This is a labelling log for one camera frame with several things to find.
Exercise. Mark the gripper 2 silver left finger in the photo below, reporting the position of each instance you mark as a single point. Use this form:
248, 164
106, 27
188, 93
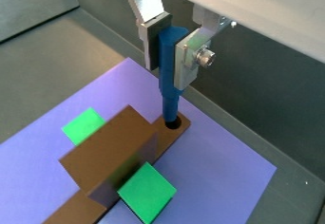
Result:
153, 19

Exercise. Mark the gripper 2 silver right finger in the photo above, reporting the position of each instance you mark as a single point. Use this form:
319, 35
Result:
193, 51

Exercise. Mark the blue hexagonal peg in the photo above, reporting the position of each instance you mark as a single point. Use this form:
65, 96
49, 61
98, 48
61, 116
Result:
169, 38

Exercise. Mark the brown board with hole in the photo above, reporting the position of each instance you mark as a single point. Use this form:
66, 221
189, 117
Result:
106, 159

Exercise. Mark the green square tile left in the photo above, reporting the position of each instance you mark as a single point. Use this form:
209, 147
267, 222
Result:
79, 129

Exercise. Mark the green square tile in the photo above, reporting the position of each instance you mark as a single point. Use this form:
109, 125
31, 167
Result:
146, 193
79, 129

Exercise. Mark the purple base block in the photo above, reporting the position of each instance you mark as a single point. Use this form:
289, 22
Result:
218, 174

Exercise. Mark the green square tile right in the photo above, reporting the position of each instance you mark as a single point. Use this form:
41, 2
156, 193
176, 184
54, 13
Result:
146, 193

